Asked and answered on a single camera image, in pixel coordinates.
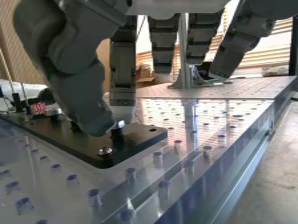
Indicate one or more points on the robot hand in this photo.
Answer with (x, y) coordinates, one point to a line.
(70, 50)

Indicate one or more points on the thin stick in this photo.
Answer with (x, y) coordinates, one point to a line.
(16, 101)

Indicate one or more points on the black plate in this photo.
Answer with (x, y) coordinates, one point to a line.
(66, 141)

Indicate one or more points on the small silver screw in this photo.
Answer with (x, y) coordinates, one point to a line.
(105, 152)

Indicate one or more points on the grey metal post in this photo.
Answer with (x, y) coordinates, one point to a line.
(183, 60)

